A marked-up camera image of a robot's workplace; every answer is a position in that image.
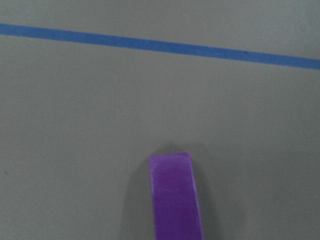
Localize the purple trapezoid block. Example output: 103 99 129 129
149 152 204 240

